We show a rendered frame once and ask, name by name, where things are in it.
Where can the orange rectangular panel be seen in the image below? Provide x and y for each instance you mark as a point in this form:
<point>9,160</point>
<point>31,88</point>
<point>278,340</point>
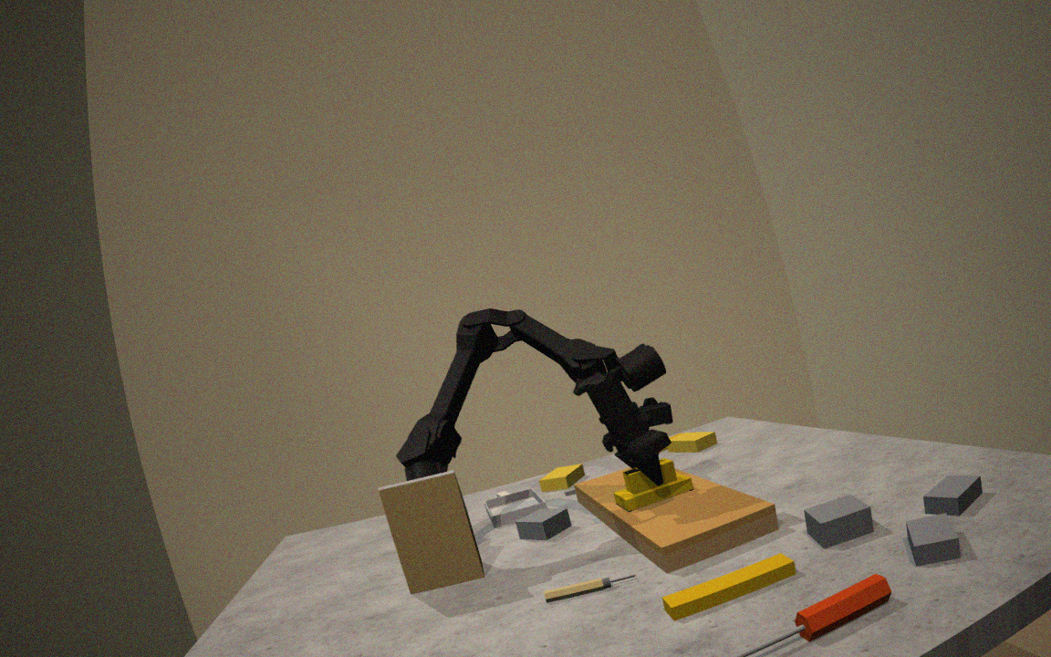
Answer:
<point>683,529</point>

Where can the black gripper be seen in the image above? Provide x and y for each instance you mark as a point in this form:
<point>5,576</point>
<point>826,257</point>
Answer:
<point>635,448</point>

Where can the white open rectangular tray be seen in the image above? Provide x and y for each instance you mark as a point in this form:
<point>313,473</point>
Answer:
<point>509,508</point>

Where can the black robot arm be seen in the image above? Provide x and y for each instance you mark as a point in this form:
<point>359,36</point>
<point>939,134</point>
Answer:
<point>434,441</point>

